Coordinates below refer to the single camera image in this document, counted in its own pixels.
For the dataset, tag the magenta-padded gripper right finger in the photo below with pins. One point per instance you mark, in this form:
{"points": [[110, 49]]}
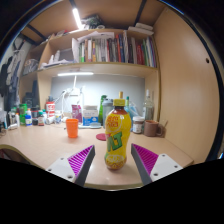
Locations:
{"points": [[165, 165]]}

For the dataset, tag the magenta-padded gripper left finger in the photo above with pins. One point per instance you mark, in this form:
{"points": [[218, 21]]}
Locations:
{"points": [[60, 166]]}

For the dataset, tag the yellow drink bottle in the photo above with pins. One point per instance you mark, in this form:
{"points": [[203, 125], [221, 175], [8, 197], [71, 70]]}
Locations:
{"points": [[117, 136]]}

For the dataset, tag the brown mug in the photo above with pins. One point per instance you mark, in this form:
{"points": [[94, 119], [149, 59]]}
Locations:
{"points": [[150, 128]]}

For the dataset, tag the orange plastic cup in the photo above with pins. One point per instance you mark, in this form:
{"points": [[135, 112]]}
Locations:
{"points": [[72, 129]]}

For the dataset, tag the small white pill bottle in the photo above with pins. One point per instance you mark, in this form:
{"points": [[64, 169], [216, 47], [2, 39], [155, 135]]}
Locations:
{"points": [[57, 117]]}

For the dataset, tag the flat round red coaster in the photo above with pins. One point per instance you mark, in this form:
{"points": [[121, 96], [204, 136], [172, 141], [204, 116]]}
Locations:
{"points": [[100, 137]]}

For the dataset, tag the brown bottle green cap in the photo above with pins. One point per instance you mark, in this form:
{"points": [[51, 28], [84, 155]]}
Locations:
{"points": [[40, 119]]}

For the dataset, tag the pink packet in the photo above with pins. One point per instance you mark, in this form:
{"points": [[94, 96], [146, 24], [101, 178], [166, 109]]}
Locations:
{"points": [[76, 113]]}

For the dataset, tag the white bottle blue label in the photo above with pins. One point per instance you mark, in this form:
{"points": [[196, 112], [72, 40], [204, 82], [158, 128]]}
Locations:
{"points": [[28, 119]]}

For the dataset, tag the blue white tissue box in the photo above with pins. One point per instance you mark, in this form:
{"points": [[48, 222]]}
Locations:
{"points": [[90, 117]]}

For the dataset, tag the red white canister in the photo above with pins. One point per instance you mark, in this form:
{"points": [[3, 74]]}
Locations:
{"points": [[50, 109]]}

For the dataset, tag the clear glass bottle white cap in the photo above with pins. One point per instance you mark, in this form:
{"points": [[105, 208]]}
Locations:
{"points": [[148, 108]]}

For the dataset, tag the green box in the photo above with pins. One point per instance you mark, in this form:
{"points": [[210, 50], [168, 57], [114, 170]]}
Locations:
{"points": [[23, 113]]}

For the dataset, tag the green spray bottle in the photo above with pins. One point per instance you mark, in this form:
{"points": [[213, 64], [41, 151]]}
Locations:
{"points": [[101, 110]]}

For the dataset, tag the grey shaker bottle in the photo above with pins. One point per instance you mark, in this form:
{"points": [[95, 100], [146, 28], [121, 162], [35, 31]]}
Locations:
{"points": [[106, 111]]}

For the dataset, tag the white power strip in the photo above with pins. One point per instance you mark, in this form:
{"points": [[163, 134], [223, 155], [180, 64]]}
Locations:
{"points": [[72, 92]]}

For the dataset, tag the glass bottle yellow cap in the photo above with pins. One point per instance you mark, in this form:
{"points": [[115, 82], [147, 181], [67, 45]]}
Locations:
{"points": [[121, 95]]}

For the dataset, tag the white desk lamp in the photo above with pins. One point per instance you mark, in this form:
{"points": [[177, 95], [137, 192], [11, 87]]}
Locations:
{"points": [[75, 73]]}

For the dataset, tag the hanging dark clothes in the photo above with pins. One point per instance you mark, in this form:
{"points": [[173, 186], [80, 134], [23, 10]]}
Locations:
{"points": [[8, 80]]}

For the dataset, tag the wooden shelf unit with books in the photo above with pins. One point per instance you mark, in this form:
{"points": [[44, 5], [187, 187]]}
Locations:
{"points": [[100, 68]]}

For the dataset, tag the white ceiling light bar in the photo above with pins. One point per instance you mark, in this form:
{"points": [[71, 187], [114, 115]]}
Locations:
{"points": [[77, 18]]}

